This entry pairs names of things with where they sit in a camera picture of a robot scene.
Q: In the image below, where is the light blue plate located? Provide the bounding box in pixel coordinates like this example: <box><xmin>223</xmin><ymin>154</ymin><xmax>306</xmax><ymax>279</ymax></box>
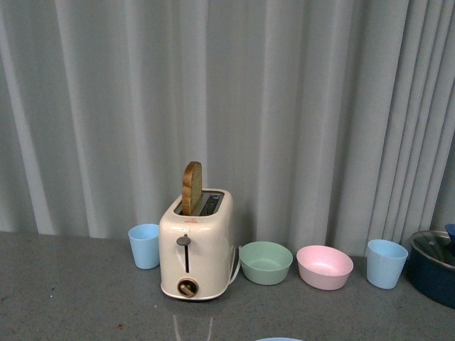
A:
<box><xmin>255</xmin><ymin>337</ymin><xmax>303</xmax><ymax>341</ymax></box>

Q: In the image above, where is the bread slice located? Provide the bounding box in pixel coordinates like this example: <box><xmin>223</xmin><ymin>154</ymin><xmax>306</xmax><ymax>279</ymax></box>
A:
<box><xmin>181</xmin><ymin>161</ymin><xmax>203</xmax><ymax>216</ymax></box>

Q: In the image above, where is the cream toaster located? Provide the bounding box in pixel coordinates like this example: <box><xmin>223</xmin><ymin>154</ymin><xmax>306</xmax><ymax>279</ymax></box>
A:
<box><xmin>159</xmin><ymin>189</ymin><xmax>237</xmax><ymax>301</ymax></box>

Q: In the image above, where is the green bowl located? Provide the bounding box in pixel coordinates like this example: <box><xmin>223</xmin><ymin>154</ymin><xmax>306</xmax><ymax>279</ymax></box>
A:
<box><xmin>240</xmin><ymin>242</ymin><xmax>294</xmax><ymax>286</ymax></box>

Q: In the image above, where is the light blue cup behind toaster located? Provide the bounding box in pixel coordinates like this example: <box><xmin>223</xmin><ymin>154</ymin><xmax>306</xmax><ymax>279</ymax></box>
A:
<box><xmin>128</xmin><ymin>224</ymin><xmax>159</xmax><ymax>270</ymax></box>

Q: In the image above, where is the grey curtain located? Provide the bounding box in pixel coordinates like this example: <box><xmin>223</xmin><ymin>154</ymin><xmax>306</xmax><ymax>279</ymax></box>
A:
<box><xmin>1</xmin><ymin>1</ymin><xmax>454</xmax><ymax>255</ymax></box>

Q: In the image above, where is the pink bowl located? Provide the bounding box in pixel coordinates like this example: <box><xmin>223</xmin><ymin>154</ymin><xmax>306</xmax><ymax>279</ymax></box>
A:
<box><xmin>296</xmin><ymin>245</ymin><xmax>354</xmax><ymax>291</ymax></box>

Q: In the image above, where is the dark blue saucepan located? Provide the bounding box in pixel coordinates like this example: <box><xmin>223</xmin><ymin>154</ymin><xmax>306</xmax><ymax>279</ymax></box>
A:
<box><xmin>406</xmin><ymin>244</ymin><xmax>454</xmax><ymax>308</ymax></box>

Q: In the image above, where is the glass pot lid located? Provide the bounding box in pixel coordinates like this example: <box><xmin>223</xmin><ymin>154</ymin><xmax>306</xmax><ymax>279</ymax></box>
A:
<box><xmin>410</xmin><ymin>230</ymin><xmax>454</xmax><ymax>269</ymax></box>

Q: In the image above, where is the white toaster cable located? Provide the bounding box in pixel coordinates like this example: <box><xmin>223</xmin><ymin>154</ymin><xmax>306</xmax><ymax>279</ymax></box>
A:
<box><xmin>228</xmin><ymin>245</ymin><xmax>242</xmax><ymax>285</ymax></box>

